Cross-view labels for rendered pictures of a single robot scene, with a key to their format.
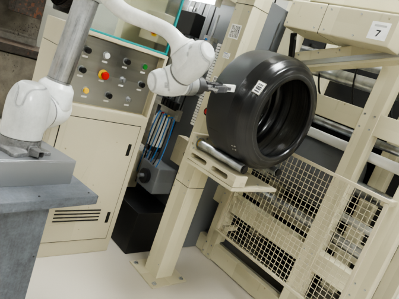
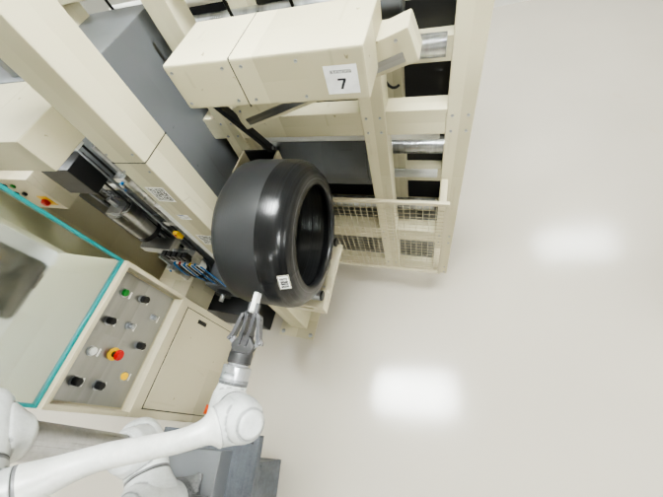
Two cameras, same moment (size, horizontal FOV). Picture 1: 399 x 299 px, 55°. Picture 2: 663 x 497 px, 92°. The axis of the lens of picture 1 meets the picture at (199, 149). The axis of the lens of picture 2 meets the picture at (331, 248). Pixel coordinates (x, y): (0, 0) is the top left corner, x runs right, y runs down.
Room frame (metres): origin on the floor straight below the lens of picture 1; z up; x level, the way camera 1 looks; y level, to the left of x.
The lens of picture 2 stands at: (1.12, -0.23, 2.19)
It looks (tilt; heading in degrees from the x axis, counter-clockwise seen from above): 57 degrees down; 349
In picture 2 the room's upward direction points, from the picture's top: 24 degrees counter-clockwise
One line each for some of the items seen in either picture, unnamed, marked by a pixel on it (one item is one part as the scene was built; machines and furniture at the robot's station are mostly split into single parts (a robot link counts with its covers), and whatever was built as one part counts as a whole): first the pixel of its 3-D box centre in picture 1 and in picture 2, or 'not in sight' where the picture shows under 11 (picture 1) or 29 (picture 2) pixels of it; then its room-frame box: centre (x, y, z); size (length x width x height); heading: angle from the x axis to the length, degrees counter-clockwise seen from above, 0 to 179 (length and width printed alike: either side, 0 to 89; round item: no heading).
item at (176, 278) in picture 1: (158, 270); (300, 319); (2.16, -0.01, 0.01); 0.27 x 0.27 x 0.02; 45
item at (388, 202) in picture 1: (288, 218); (361, 237); (2.07, -0.60, 0.65); 0.90 x 0.02 x 0.70; 45
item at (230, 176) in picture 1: (215, 167); (291, 296); (1.90, -0.11, 0.83); 0.36 x 0.09 x 0.06; 45
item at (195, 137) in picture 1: (216, 145); not in sight; (2.12, -0.08, 0.90); 0.40 x 0.03 x 0.10; 135
